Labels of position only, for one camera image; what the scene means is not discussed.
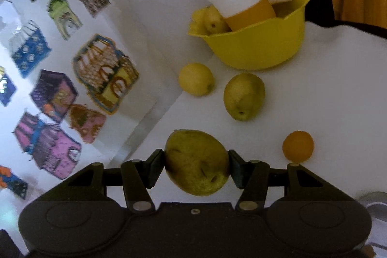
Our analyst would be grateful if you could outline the colored house drawings sheet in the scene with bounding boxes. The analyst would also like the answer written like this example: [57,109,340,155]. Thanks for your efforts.
[0,0,158,201]

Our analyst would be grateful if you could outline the small orange right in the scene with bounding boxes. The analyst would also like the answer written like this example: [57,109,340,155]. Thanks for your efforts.
[282,130,314,163]

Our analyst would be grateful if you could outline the yellow plastic bowl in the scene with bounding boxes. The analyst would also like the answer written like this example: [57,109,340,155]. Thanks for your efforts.
[188,0,311,71]

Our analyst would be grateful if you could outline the white table cloth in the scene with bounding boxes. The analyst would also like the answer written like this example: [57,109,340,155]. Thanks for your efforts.
[102,20,387,258]

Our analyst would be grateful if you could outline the green pear near bowl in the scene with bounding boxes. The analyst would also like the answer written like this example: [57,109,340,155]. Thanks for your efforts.
[223,73,266,121]

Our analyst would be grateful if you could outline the lemon inside bowl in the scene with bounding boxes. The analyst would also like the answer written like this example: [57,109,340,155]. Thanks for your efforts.
[203,5,230,34]

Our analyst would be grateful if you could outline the yellow lemon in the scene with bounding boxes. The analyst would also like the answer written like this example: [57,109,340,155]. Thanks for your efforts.
[178,63,215,97]

